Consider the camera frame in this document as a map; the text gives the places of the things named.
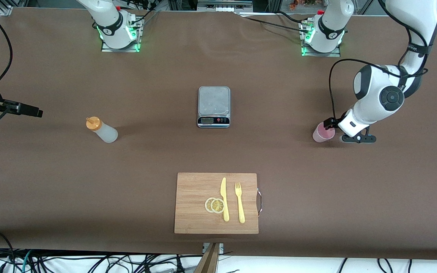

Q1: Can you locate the pink plastic cup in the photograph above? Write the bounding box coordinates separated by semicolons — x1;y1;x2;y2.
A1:
313;122;335;143

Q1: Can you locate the translucent squeeze bottle orange cap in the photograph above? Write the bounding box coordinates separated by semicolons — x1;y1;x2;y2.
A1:
86;116;119;144

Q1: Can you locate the brown table cover sheet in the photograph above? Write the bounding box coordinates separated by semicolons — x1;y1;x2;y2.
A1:
0;7;437;260

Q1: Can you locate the silver digital kitchen scale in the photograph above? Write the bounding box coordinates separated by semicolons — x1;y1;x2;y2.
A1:
197;86;231;129

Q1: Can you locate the yellow plastic fork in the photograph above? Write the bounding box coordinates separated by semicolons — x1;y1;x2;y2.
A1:
235;182;246;224

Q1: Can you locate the small orange object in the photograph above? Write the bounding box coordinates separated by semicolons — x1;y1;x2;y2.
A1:
289;0;318;10

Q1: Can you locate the yellow plastic knife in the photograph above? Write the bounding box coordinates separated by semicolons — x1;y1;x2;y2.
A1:
220;177;230;222

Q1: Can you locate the wooden cutting board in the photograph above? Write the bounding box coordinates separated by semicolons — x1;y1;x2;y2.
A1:
174;173;263;234

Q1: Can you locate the white power strip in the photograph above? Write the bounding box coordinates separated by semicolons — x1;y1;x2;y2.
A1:
198;0;253;13

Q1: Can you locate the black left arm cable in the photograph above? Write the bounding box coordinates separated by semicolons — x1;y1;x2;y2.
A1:
329;0;431;122

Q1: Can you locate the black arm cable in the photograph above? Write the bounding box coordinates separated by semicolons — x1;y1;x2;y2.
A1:
0;21;13;88
329;0;431;122

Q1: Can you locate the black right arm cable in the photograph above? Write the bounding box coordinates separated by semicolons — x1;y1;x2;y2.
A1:
0;21;13;88

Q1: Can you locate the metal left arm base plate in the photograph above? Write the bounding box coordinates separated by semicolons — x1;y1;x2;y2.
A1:
301;21;341;57

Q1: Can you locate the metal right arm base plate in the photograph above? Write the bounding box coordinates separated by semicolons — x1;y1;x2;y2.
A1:
101;15;142;53

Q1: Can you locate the black cable on table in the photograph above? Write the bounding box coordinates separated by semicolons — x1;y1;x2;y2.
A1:
237;11;312;35

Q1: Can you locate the black base cable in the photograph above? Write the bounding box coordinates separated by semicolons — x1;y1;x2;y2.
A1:
126;0;159;29

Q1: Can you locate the teal floor cable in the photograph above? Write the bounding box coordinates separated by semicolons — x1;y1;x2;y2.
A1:
21;249;35;273

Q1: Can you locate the small metal bracket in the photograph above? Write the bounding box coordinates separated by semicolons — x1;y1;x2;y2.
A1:
203;243;225;254

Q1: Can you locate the wooden post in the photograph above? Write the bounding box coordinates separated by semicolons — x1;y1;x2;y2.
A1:
194;243;220;273

